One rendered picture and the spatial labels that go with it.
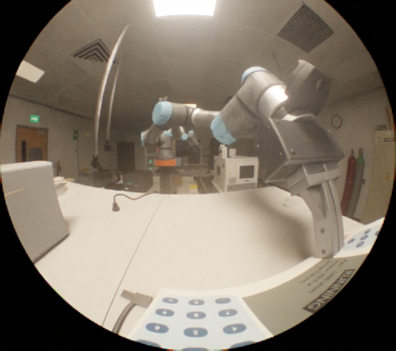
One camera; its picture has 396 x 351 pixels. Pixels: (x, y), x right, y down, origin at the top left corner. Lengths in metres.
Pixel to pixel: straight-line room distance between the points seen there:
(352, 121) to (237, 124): 3.52
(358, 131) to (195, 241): 3.60
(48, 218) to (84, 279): 0.10
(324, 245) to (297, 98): 0.16
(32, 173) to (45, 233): 0.08
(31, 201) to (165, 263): 0.20
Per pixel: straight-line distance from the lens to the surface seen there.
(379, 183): 3.21
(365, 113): 3.63
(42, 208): 0.23
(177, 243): 0.20
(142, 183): 1.96
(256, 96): 0.22
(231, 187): 1.87
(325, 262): 0.15
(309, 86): 0.16
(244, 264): 0.18
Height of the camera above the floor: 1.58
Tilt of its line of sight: 2 degrees down
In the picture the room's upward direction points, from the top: straight up
